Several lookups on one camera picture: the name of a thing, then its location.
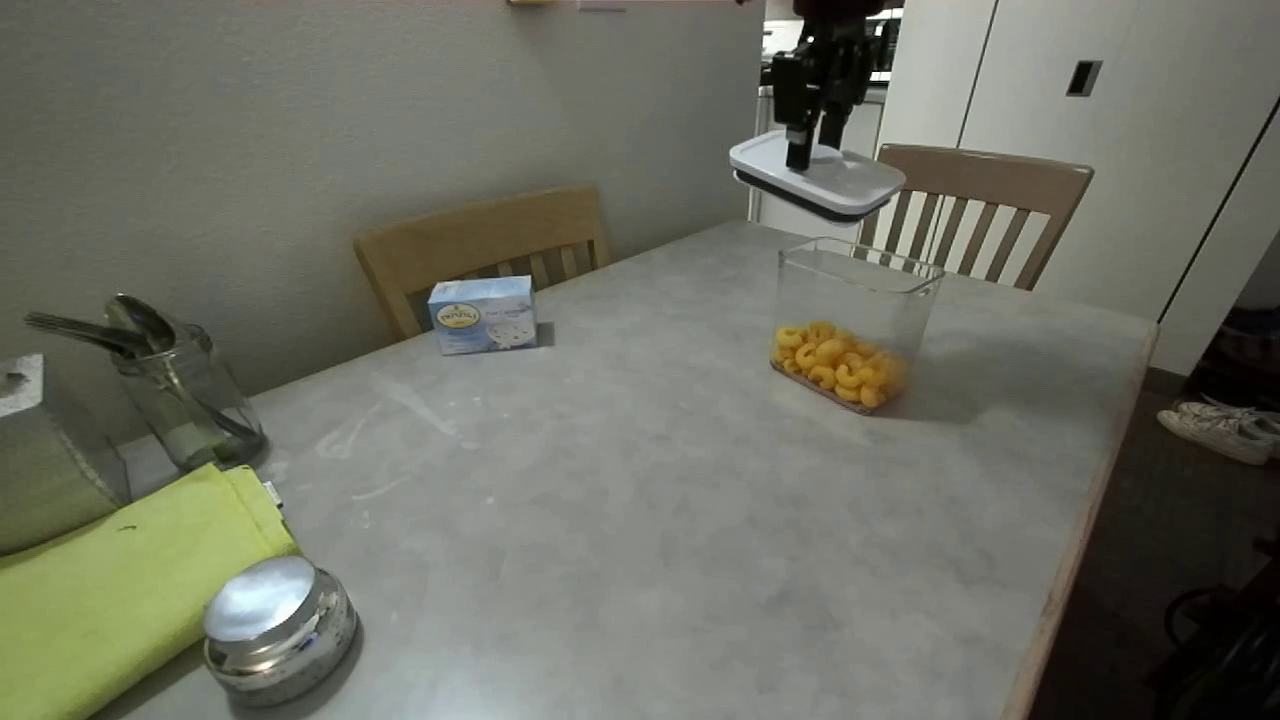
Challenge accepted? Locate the light blue cardboard box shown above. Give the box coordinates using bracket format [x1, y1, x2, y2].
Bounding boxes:
[423, 271, 541, 358]

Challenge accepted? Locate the white shoe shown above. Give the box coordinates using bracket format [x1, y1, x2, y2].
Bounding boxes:
[1158, 394, 1280, 467]

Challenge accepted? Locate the metal spoon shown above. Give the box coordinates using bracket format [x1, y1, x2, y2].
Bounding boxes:
[110, 291, 184, 354]

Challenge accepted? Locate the round silver metal dish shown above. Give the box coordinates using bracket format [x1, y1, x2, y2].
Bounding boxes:
[202, 552, 363, 706]

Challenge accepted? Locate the dark metal utensil handle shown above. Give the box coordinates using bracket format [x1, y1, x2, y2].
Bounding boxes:
[29, 306, 154, 358]

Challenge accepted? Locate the glass utensil holder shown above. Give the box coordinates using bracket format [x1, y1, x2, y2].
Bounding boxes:
[110, 320, 272, 472]

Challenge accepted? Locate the microwave oven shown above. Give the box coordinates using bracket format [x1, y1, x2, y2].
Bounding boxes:
[856, 5, 907, 86]

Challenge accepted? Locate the clear plastic food container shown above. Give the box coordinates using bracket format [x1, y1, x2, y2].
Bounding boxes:
[772, 235, 950, 416]

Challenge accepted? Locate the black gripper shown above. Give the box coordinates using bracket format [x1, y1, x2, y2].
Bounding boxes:
[772, 0, 888, 176]

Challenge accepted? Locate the white rectangular container lid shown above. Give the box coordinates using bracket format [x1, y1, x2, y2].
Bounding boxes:
[728, 128, 907, 223]

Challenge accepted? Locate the wooden slat-back chair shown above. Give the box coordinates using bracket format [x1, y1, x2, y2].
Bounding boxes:
[856, 141, 1099, 295]
[352, 183, 614, 344]

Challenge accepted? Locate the dark bag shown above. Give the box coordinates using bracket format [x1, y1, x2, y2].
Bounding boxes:
[1192, 299, 1280, 403]

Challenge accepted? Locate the grey square box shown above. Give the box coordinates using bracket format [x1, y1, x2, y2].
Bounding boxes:
[0, 353, 131, 554]

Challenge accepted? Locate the lime green folded cloth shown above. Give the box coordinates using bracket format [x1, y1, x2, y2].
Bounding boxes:
[0, 458, 302, 720]

